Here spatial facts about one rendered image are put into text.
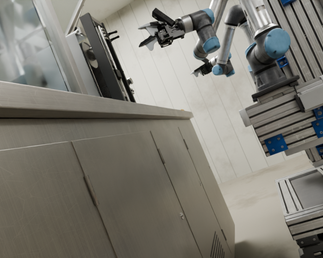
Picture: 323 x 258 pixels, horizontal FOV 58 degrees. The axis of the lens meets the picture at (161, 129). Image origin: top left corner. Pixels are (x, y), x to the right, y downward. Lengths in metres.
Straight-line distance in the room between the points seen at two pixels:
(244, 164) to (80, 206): 3.74
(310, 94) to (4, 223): 1.25
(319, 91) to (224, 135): 2.81
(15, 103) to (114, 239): 0.29
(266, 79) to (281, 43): 0.19
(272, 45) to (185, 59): 2.94
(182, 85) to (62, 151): 3.78
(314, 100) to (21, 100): 1.20
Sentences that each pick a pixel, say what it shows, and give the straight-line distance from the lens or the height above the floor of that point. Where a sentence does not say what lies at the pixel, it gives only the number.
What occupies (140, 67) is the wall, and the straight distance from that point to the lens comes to 4.46.
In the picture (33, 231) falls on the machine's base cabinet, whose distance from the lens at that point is 0.42.
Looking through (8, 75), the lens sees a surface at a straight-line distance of 0.59.
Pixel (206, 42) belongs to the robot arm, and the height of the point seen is 1.10.
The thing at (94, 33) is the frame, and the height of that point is 1.34.
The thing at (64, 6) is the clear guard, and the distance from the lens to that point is 2.13.
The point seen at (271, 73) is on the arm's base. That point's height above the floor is 0.87.
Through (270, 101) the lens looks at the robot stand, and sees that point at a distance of 1.51.
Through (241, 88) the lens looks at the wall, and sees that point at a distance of 4.11.
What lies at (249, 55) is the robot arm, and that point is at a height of 1.00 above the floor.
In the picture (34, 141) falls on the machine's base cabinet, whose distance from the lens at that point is 0.48.
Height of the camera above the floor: 0.74
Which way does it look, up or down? 4 degrees up
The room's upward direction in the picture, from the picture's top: 23 degrees counter-clockwise
